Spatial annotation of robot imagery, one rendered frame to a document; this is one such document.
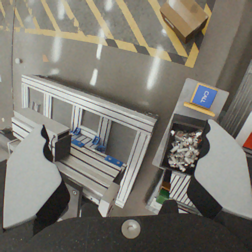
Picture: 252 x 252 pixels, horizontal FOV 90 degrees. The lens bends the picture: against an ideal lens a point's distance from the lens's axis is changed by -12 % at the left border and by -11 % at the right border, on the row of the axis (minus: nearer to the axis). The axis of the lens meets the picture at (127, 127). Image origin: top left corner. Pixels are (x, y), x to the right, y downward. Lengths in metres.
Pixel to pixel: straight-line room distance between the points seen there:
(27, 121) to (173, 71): 0.89
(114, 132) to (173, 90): 0.51
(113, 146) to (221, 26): 1.06
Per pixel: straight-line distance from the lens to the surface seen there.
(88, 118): 1.10
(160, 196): 0.56
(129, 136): 0.98
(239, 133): 0.75
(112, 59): 1.19
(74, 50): 1.40
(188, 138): 0.53
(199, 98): 0.58
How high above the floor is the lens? 1.05
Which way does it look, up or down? 62 degrees down
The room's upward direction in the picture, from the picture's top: 130 degrees counter-clockwise
